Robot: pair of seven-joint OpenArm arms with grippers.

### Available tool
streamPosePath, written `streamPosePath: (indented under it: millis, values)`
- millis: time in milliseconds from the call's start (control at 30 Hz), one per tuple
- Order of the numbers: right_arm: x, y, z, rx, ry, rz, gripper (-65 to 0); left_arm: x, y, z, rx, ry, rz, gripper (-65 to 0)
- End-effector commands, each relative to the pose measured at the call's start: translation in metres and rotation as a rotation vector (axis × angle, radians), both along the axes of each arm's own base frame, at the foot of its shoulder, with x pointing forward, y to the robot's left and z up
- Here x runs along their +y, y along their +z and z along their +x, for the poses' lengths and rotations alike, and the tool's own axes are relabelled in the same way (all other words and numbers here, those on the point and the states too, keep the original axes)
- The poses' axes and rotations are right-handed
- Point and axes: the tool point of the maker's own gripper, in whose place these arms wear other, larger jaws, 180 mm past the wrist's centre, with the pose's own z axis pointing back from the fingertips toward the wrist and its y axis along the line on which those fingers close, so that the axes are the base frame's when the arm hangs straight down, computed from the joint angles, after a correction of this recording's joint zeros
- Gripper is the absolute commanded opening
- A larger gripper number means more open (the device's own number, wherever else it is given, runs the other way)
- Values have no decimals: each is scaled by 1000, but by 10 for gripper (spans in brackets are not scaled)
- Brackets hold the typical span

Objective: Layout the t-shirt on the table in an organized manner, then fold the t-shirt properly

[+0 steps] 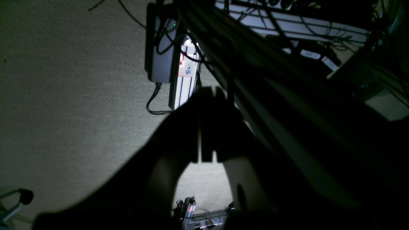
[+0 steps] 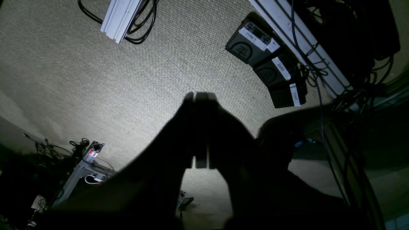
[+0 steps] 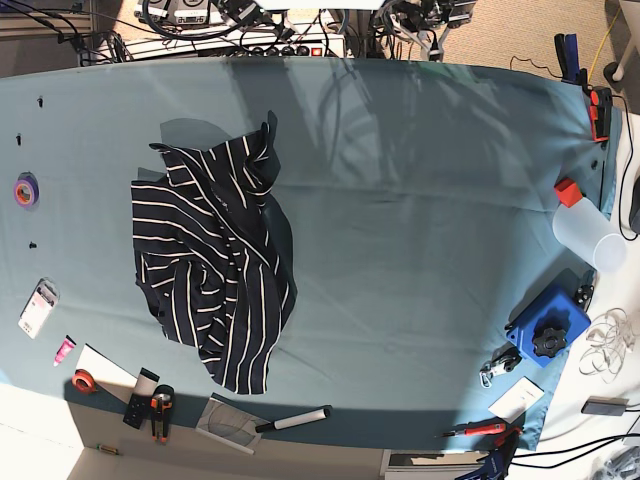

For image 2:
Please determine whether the silver aluminium frame rail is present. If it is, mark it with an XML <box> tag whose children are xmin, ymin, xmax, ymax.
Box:
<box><xmin>100</xmin><ymin>0</ymin><xmax>143</xmax><ymax>44</ymax></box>

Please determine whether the black labelled power box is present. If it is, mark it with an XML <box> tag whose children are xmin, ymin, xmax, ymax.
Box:
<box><xmin>225</xmin><ymin>12</ymin><xmax>284</xmax><ymax>67</ymax></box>

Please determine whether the black cable loop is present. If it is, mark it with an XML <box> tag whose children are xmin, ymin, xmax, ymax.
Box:
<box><xmin>78</xmin><ymin>0</ymin><xmax>158</xmax><ymax>45</ymax></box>

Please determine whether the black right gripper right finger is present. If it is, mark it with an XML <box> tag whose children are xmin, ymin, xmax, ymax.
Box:
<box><xmin>196</xmin><ymin>92</ymin><xmax>285</xmax><ymax>230</ymax></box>

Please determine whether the long white aluminium rail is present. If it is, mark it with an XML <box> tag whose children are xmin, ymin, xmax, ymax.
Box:
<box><xmin>250</xmin><ymin>0</ymin><xmax>359</xmax><ymax>112</ymax></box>

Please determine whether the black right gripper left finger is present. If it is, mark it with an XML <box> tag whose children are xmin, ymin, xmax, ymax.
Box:
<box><xmin>51</xmin><ymin>92</ymin><xmax>195</xmax><ymax>230</ymax></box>

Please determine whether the grey bracket with cables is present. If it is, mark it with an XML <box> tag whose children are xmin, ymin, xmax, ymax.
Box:
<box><xmin>52</xmin><ymin>139</ymin><xmax>117</xmax><ymax>207</ymax></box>

